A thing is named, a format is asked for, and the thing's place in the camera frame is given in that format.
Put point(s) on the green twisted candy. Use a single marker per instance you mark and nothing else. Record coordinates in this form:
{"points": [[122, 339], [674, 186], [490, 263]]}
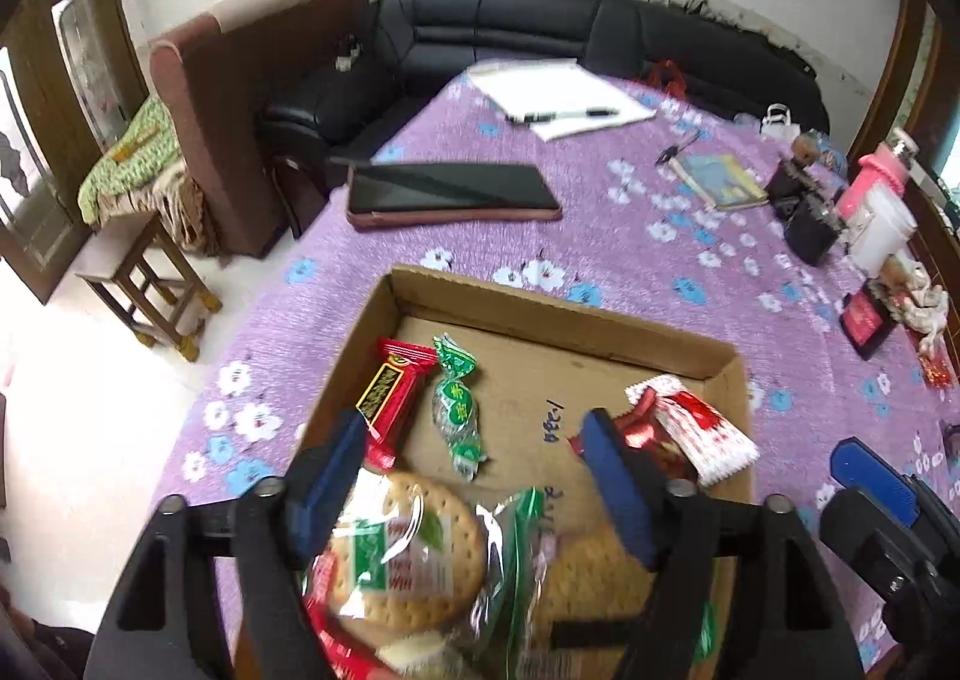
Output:
{"points": [[455, 410]]}

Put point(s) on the white work gloves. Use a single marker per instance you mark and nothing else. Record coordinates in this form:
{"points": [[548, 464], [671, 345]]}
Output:
{"points": [[918, 303]]}

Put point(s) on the pink thermos bottle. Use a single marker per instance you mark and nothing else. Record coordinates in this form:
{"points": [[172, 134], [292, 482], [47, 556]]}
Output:
{"points": [[888, 166]]}

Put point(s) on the wooden stool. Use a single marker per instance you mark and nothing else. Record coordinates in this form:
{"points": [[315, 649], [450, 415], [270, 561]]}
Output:
{"points": [[135, 268]]}

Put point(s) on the red foil bag under gloves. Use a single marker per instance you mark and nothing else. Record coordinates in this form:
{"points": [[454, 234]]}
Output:
{"points": [[934, 361]]}

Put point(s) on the green floral cloth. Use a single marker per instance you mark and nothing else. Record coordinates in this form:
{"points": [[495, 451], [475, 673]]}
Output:
{"points": [[148, 147]]}

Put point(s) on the shallow cardboard box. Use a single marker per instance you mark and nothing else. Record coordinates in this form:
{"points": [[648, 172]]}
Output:
{"points": [[543, 363]]}

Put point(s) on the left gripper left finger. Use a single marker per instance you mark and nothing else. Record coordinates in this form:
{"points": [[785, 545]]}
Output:
{"points": [[211, 590]]}

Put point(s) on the black tea tin rear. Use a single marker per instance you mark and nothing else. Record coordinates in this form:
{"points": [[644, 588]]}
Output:
{"points": [[803, 192]]}

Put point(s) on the small book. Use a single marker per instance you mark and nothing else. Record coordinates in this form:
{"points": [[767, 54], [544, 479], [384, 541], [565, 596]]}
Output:
{"points": [[720, 180]]}

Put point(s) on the black pen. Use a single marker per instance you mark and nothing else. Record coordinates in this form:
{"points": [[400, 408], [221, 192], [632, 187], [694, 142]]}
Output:
{"points": [[542, 118]]}

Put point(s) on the black leather sofa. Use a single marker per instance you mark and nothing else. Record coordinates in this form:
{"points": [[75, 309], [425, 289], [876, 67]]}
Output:
{"points": [[397, 55]]}

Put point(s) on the red candy bar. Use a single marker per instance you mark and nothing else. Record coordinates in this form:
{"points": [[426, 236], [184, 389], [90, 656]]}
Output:
{"points": [[387, 402]]}

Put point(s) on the white paper stack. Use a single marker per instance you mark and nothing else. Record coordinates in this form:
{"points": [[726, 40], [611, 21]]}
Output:
{"points": [[555, 85]]}

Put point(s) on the red shiny snack pack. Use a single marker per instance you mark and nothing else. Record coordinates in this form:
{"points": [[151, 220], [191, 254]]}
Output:
{"points": [[640, 428]]}

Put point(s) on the black smartphone in case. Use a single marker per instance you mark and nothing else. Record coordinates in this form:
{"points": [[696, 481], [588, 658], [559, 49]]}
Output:
{"points": [[438, 193]]}

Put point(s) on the brown armchair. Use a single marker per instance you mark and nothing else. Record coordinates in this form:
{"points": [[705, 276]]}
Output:
{"points": [[214, 73]]}

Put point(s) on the black tea tin red label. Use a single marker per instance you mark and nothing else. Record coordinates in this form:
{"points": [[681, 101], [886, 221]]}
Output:
{"points": [[866, 318]]}

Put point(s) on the white plastic jar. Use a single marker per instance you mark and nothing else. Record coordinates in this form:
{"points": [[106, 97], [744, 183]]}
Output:
{"points": [[879, 227]]}

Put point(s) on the white red sachet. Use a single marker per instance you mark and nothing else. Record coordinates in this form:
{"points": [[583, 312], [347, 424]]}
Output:
{"points": [[715, 447]]}

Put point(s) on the red crinkled candy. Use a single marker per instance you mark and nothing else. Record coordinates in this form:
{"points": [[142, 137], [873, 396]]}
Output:
{"points": [[350, 659]]}

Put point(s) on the round cracker pack green stripe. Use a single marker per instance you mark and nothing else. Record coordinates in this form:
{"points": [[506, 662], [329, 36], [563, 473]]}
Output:
{"points": [[423, 575]]}

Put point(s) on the purple floral tablecloth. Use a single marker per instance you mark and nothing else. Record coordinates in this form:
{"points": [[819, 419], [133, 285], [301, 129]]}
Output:
{"points": [[633, 239]]}

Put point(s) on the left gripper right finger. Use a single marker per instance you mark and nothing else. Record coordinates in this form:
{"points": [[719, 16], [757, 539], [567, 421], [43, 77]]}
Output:
{"points": [[783, 618]]}

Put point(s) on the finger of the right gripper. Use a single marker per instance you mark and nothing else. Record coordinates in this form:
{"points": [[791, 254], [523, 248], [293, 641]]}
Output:
{"points": [[854, 465]]}

